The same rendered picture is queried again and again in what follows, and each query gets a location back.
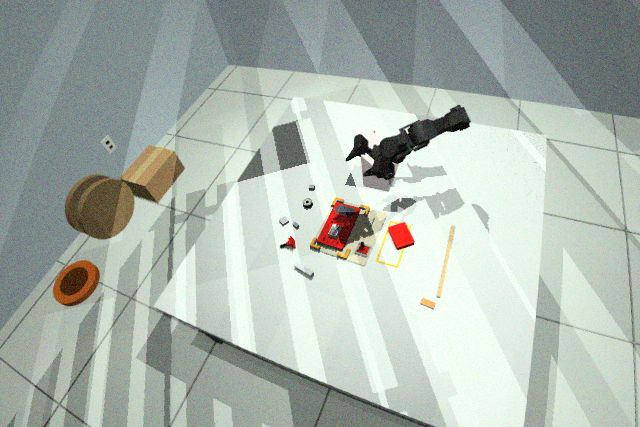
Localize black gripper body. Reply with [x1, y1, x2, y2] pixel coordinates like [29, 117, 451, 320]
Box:
[354, 134, 397, 171]

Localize small brown block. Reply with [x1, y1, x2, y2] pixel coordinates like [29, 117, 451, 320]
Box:
[420, 298, 436, 309]

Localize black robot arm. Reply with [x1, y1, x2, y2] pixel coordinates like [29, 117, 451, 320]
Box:
[371, 104, 471, 180]

